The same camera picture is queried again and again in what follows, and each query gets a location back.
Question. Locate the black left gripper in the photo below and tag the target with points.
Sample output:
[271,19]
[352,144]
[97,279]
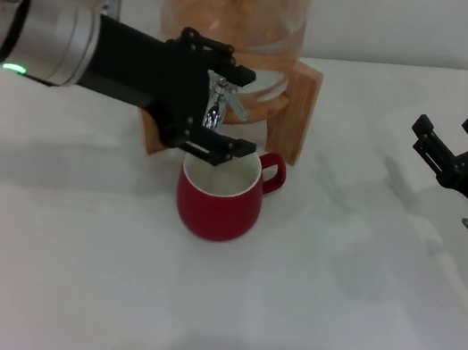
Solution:
[143,73]

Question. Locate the chrome faucet with lever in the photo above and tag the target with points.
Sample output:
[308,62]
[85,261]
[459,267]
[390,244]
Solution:
[214,112]

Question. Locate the red cup with white inside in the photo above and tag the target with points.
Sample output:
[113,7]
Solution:
[213,216]

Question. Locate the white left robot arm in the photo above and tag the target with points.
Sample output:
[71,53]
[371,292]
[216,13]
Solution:
[36,36]

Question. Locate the wooden dispenser stand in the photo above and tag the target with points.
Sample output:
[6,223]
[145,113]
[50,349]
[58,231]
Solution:
[298,118]

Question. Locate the clear glass water dispenser jar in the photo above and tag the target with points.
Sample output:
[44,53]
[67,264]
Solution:
[246,5]

